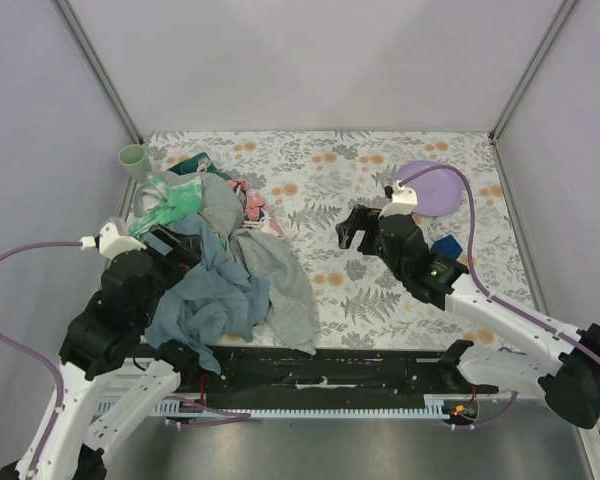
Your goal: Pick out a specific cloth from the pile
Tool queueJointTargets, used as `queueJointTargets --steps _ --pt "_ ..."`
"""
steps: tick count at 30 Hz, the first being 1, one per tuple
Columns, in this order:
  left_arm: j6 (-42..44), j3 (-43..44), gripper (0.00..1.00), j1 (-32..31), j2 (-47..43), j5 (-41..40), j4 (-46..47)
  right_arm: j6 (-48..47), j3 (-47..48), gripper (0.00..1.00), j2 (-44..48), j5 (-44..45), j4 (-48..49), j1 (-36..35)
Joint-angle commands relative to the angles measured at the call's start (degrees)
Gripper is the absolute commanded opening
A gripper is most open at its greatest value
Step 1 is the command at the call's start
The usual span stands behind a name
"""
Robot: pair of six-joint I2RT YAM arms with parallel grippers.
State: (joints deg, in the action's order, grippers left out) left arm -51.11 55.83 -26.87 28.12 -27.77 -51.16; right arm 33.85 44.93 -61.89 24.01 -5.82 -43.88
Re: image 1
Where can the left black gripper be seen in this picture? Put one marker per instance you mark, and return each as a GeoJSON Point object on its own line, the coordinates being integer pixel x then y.
{"type": "Point", "coordinates": [178, 249]}

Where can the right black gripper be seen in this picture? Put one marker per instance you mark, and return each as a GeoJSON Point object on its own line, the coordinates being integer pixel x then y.
{"type": "Point", "coordinates": [370, 231]}

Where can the blue-grey cloth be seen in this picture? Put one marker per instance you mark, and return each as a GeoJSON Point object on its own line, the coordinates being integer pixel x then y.
{"type": "Point", "coordinates": [216, 297]}

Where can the light grey cloth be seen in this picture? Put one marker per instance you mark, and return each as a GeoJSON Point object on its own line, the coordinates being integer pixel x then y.
{"type": "Point", "coordinates": [291, 308]}

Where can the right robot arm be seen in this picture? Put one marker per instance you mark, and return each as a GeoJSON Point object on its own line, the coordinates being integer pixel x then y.
{"type": "Point", "coordinates": [556, 361]}

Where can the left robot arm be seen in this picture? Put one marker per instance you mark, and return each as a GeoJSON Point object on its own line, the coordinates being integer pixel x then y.
{"type": "Point", "coordinates": [72, 442]}

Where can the green white patterned cloth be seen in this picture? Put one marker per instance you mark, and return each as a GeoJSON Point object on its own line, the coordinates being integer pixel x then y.
{"type": "Point", "coordinates": [162, 200]}

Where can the pink patterned cloth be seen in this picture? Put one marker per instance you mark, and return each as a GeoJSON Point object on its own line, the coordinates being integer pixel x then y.
{"type": "Point", "coordinates": [257, 215]}

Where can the dark teal cloth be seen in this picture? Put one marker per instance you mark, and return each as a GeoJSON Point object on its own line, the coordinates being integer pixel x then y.
{"type": "Point", "coordinates": [199, 163]}

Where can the floral table mat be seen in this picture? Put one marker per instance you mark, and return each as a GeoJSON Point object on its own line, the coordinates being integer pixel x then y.
{"type": "Point", "coordinates": [379, 282]}

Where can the purple plastic plate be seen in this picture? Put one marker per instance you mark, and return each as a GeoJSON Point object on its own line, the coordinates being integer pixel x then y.
{"type": "Point", "coordinates": [438, 193]}

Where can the blue square block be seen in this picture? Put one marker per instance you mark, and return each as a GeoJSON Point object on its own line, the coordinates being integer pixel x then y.
{"type": "Point", "coordinates": [447, 246]}

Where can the green plastic cup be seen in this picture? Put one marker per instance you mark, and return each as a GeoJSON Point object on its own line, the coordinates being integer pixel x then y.
{"type": "Point", "coordinates": [135, 160]}

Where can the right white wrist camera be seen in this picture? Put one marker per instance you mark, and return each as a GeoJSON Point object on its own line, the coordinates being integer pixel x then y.
{"type": "Point", "coordinates": [402, 201]}

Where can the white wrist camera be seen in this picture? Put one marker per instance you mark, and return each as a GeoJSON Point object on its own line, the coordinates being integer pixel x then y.
{"type": "Point", "coordinates": [402, 201]}
{"type": "Point", "coordinates": [112, 240]}

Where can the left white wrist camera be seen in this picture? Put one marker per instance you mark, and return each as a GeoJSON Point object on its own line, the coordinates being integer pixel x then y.
{"type": "Point", "coordinates": [112, 240]}

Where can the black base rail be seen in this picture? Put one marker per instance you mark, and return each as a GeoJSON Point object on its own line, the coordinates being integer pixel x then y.
{"type": "Point", "coordinates": [259, 377]}

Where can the white cable duct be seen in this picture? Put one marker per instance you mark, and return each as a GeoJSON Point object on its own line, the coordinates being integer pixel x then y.
{"type": "Point", "coordinates": [432, 409]}

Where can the left aluminium frame post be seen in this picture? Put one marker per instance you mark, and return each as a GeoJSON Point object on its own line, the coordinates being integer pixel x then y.
{"type": "Point", "coordinates": [81, 38]}

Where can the aluminium frame post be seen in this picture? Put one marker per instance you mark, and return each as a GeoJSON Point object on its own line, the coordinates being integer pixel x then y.
{"type": "Point", "coordinates": [548, 40]}
{"type": "Point", "coordinates": [81, 38]}

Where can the right aluminium frame post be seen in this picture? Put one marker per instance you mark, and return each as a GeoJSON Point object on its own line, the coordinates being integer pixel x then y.
{"type": "Point", "coordinates": [548, 40]}

